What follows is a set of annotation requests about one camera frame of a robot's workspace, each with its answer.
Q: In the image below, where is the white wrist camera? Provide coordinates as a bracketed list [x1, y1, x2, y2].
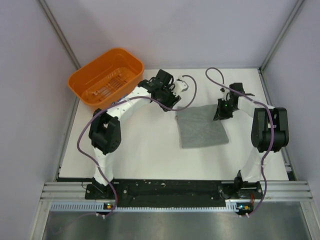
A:
[220, 88, 230, 101]
[172, 75, 189, 96]

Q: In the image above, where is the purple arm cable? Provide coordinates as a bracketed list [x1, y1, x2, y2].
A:
[204, 67, 276, 218]
[76, 74, 198, 221]

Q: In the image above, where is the left aluminium frame post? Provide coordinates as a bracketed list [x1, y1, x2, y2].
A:
[37, 0, 81, 70]

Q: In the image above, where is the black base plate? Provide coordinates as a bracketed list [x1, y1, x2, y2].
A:
[85, 179, 263, 208]

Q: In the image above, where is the grey slotted cable duct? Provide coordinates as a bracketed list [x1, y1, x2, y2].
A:
[50, 201, 239, 213]

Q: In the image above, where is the grey t shirt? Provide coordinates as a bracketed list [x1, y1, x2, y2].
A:
[175, 104, 229, 149]

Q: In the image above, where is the orange plastic basket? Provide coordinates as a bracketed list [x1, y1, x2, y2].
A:
[67, 48, 145, 111]

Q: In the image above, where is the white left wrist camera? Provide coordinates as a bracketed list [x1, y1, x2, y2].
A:
[172, 75, 189, 96]

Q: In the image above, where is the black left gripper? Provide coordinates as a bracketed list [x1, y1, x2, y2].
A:
[155, 84, 181, 112]

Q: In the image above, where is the right aluminium frame post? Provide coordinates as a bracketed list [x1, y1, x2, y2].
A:
[259, 0, 307, 73]

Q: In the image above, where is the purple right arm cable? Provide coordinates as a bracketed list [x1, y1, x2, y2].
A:
[204, 67, 276, 218]

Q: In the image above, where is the aluminium frame post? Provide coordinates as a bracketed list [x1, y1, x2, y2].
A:
[37, 0, 81, 70]
[259, 0, 307, 73]

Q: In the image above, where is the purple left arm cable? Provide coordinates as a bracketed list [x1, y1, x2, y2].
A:
[76, 74, 198, 221]

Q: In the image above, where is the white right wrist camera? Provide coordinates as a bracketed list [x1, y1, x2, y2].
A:
[220, 88, 230, 101]

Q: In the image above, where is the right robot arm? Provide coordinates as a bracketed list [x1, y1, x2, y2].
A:
[213, 82, 289, 198]

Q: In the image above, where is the aluminium front rail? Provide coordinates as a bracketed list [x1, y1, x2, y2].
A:
[40, 179, 313, 202]

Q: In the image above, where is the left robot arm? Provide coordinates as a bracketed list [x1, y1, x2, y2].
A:
[88, 69, 189, 199]

